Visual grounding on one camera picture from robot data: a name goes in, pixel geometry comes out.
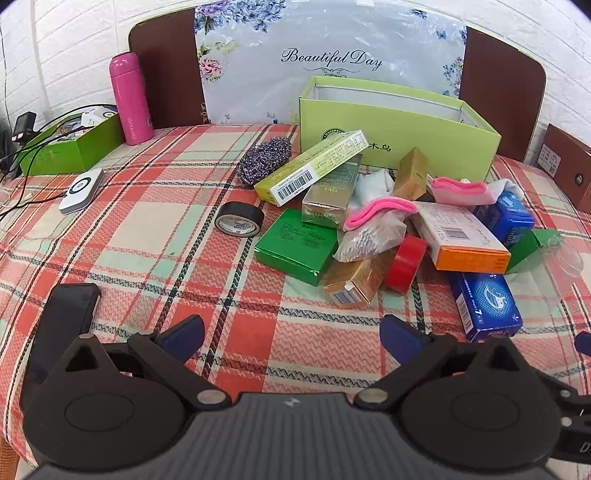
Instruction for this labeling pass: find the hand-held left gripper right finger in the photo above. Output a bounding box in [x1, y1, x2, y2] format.
[355, 315, 548, 411]

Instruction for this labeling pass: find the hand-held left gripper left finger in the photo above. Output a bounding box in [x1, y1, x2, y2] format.
[44, 315, 232, 411]

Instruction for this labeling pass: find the black tape roll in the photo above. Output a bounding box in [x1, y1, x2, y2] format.
[215, 202, 265, 237]

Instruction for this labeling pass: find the blue tissue pack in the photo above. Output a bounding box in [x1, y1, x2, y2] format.
[473, 191, 535, 245]

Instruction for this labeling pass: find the grey metallic scrubber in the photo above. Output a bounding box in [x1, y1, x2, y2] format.
[236, 138, 291, 188]

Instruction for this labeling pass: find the light green cardboard box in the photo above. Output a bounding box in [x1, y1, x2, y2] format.
[299, 76, 502, 183]

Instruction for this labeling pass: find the gold box with barcode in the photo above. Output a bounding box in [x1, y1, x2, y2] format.
[322, 258, 393, 308]

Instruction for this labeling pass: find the red tape roll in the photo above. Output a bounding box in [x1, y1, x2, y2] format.
[385, 234, 428, 294]

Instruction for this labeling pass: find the clear plastic cup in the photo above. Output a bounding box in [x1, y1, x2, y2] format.
[536, 233, 585, 278]

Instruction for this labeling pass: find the plaid bed sheet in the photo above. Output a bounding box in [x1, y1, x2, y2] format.
[0, 124, 591, 462]

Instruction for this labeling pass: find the blue white long box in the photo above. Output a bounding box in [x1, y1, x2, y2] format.
[449, 272, 523, 342]

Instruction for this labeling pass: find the clear plastic bag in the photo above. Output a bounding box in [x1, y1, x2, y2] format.
[332, 210, 409, 264]

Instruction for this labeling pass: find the small green box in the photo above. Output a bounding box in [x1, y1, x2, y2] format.
[505, 228, 561, 273]

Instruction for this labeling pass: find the white orange box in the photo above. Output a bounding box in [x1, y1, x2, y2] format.
[411, 202, 512, 273]

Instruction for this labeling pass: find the black smartphone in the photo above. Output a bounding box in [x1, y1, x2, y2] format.
[21, 283, 102, 407]

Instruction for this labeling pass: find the pink white sock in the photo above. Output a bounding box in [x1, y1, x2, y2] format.
[343, 168, 419, 232]
[430, 176, 525, 206]

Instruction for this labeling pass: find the dark green flat box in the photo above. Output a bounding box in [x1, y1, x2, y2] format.
[254, 209, 339, 287]

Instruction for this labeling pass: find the teal gold gradient box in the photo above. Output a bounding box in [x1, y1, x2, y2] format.
[302, 154, 364, 230]

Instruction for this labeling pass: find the small gold box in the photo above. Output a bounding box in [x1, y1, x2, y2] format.
[392, 148, 432, 201]

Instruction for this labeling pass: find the white power bank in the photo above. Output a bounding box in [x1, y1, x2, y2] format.
[59, 168, 105, 215]

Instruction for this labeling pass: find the brown open box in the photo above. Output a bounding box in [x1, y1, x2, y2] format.
[538, 124, 591, 210]

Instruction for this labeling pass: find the long yellow-green box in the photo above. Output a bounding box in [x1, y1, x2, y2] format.
[254, 130, 374, 206]

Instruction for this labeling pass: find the bright green open box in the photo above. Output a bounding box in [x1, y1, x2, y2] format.
[18, 105, 125, 176]

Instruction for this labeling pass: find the pink thermos bottle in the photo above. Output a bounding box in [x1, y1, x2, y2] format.
[109, 52, 154, 146]

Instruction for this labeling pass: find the floral printed bedding bag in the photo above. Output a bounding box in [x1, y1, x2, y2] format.
[194, 0, 468, 126]

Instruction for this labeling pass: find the black charger device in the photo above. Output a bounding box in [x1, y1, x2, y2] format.
[10, 112, 38, 141]

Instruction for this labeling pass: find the black cable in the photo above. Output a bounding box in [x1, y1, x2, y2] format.
[0, 105, 116, 222]

